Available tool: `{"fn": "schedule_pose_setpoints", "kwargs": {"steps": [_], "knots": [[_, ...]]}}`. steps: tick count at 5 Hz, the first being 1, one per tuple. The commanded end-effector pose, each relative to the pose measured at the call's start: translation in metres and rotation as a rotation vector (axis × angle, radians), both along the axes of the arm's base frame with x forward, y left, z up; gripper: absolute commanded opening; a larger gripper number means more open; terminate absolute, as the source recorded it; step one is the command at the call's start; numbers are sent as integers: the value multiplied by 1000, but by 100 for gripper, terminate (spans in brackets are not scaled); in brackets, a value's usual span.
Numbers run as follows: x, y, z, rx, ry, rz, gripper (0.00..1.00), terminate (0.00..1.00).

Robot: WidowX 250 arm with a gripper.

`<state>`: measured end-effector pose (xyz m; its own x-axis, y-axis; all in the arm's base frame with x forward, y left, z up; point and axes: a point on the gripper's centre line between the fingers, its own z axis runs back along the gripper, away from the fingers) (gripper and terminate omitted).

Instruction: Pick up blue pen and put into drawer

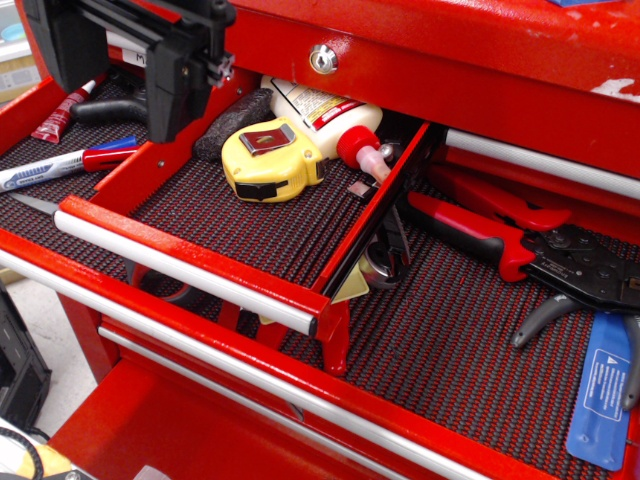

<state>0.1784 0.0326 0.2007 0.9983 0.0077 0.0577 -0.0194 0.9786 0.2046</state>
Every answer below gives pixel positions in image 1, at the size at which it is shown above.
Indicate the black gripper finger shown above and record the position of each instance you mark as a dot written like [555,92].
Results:
[179,81]

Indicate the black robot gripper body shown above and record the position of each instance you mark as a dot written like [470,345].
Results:
[71,35]

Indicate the blue capped white marker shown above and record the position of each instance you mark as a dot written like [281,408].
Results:
[129,141]

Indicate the white markers drawer label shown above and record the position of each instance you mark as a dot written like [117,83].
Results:
[122,49]

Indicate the small open red drawer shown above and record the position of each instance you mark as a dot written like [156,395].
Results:
[168,210]

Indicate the wide open red drawer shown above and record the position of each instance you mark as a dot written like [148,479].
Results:
[432,386]

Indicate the black spring clamp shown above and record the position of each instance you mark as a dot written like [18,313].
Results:
[131,107]

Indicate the dark grey sanding sponge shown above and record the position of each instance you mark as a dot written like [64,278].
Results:
[255,107]

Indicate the red threadlocker tube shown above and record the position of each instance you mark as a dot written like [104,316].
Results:
[54,126]

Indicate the red capped white marker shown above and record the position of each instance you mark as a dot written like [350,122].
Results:
[90,160]

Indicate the yellow tape measure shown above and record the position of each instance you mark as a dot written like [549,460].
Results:
[271,162]

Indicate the silver cabinet lock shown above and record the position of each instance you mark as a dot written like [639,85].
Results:
[323,60]

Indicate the white glue bottle red cap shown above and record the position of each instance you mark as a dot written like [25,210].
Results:
[342,128]

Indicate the black tape roll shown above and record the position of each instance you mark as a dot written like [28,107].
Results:
[161,285]

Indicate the red metal tool chest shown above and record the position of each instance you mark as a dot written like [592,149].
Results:
[563,82]

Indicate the silver round metal tool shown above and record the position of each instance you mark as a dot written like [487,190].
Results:
[386,259]

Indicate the black box on floor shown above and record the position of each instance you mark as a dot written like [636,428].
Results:
[25,377]

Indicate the upper right closed drawer handle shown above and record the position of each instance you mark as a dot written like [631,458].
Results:
[544,163]

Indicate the red handled crimping tool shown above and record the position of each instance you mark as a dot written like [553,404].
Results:
[523,241]

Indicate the grey handled pliers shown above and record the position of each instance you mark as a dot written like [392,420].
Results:
[560,305]

